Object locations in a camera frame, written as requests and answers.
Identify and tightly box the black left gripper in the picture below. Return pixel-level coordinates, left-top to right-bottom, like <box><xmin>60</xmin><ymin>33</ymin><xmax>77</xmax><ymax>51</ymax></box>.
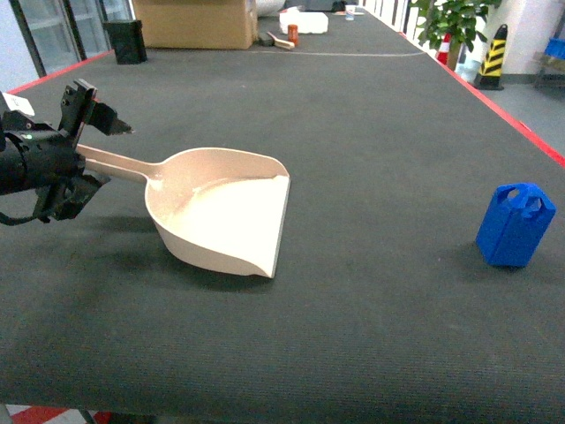
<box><xmin>2</xmin><ymin>79</ymin><xmax>133</xmax><ymax>223</ymax></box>

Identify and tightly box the beige plastic dustpan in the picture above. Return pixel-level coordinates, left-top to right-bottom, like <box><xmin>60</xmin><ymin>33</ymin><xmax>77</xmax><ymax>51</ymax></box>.
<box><xmin>77</xmin><ymin>145</ymin><xmax>290</xmax><ymax>278</ymax></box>

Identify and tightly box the blue plastic part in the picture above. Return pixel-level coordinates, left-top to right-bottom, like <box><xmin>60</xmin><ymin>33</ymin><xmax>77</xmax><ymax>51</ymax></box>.
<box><xmin>476</xmin><ymin>182</ymin><xmax>557</xmax><ymax>268</ymax></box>

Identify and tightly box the black box on table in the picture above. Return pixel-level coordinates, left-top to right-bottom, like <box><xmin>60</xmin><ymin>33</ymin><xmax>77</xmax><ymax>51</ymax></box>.
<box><xmin>103</xmin><ymin>19</ymin><xmax>147</xmax><ymax>64</ymax></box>

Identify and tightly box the large cardboard box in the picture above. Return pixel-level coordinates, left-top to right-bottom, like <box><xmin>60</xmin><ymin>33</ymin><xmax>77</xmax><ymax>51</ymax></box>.
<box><xmin>132</xmin><ymin>0</ymin><xmax>258</xmax><ymax>49</ymax></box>

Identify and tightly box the small hand brush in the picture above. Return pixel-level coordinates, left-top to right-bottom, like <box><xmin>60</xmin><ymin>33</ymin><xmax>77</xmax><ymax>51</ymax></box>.
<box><xmin>257</xmin><ymin>32</ymin><xmax>296</xmax><ymax>50</ymax></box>

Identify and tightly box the orange can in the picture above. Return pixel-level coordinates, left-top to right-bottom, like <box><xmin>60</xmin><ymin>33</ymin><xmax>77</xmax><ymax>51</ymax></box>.
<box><xmin>287</xmin><ymin>24</ymin><xmax>299</xmax><ymax>47</ymax></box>

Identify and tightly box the white foam block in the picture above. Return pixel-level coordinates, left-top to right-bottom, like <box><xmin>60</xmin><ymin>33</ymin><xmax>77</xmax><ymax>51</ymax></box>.
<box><xmin>279</xmin><ymin>11</ymin><xmax>328</xmax><ymax>34</ymax></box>

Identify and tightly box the white paper cup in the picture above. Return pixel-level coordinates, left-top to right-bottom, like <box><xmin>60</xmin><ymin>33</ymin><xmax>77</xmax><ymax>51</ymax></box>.
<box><xmin>345</xmin><ymin>4</ymin><xmax>357</xmax><ymax>21</ymax></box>

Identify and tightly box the red white traffic cone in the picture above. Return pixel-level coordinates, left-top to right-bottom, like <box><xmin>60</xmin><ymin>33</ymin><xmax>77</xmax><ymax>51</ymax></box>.
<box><xmin>435</xmin><ymin>34</ymin><xmax>451</xmax><ymax>65</ymax></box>

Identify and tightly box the green potted plant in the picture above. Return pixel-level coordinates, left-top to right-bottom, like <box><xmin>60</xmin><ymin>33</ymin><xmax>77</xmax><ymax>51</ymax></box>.
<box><xmin>409</xmin><ymin>0</ymin><xmax>502</xmax><ymax>71</ymax></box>

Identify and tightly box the yellow black striped bollard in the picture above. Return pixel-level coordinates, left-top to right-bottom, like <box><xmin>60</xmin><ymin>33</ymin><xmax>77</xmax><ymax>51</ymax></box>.
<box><xmin>472</xmin><ymin>24</ymin><xmax>509</xmax><ymax>91</ymax></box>

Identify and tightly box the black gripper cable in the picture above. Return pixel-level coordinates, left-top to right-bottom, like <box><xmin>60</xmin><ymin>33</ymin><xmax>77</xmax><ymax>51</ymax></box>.
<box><xmin>0</xmin><ymin>210</ymin><xmax>45</xmax><ymax>227</ymax></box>

